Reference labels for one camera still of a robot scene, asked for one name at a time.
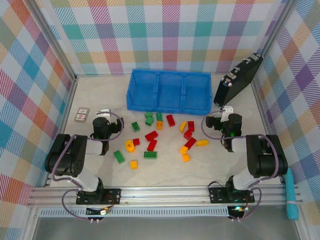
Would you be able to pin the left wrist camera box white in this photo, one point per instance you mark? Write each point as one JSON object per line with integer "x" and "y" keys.
{"x": 106, "y": 111}

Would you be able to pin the long green lego brick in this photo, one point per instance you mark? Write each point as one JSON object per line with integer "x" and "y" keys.
{"x": 150, "y": 155}
{"x": 119, "y": 156}

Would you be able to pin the long aluminium base rail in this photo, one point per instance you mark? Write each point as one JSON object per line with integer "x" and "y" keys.
{"x": 162, "y": 196}

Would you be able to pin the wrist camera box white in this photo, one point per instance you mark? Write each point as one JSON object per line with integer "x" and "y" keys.
{"x": 227, "y": 110}
{"x": 106, "y": 111}

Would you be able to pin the round yellow lego red dot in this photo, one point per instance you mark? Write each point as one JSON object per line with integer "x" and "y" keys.
{"x": 129, "y": 145}

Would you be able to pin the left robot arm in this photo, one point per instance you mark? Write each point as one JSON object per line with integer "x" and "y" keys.
{"x": 65, "y": 160}

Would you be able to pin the teal cylinder with white band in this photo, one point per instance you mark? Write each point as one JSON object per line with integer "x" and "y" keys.
{"x": 291, "y": 195}

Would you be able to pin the aluminium frame post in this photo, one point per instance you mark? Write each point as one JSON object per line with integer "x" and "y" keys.
{"x": 53, "y": 42}
{"x": 277, "y": 27}

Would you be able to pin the yellow lego brick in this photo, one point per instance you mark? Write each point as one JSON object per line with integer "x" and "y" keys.
{"x": 159, "y": 125}
{"x": 134, "y": 164}
{"x": 183, "y": 149}
{"x": 186, "y": 157}

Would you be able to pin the small green lego brick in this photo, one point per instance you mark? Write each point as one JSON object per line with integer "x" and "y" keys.
{"x": 149, "y": 121}
{"x": 148, "y": 115}

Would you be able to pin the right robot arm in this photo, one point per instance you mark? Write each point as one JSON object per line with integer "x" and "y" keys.
{"x": 270, "y": 160}

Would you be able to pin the small playing card box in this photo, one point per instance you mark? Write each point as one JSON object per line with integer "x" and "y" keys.
{"x": 81, "y": 115}

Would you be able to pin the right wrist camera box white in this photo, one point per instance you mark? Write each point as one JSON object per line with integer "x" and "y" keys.
{"x": 227, "y": 110}

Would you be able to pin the small power connector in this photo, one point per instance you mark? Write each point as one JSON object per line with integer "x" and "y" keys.
{"x": 106, "y": 211}
{"x": 237, "y": 208}

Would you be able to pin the black hard case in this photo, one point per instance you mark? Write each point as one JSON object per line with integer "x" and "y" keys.
{"x": 237, "y": 82}

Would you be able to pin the long red lego brick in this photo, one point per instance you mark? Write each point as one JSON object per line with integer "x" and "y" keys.
{"x": 151, "y": 135}
{"x": 190, "y": 143}
{"x": 170, "y": 120}
{"x": 152, "y": 145}

